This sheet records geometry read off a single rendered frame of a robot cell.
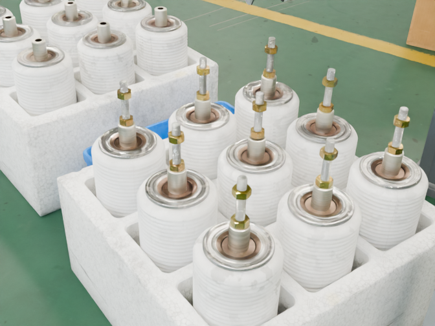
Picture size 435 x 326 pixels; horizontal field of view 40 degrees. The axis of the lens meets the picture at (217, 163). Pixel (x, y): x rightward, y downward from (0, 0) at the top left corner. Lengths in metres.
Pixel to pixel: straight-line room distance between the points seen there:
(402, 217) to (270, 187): 0.16
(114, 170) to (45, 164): 0.29
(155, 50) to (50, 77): 0.21
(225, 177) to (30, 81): 0.40
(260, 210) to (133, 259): 0.17
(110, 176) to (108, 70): 0.32
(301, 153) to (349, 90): 0.69
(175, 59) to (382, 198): 0.53
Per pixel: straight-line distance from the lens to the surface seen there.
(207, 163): 0.83
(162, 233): 0.70
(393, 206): 0.75
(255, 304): 0.64
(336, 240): 0.68
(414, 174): 0.78
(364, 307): 0.75
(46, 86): 1.01
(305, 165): 0.82
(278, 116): 0.88
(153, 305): 0.70
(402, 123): 0.73
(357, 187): 0.76
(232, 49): 1.65
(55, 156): 1.04
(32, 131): 1.00
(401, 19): 1.95
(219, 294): 0.63
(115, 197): 0.79
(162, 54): 1.11
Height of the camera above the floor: 0.69
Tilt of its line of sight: 35 degrees down
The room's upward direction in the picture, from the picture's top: 2 degrees clockwise
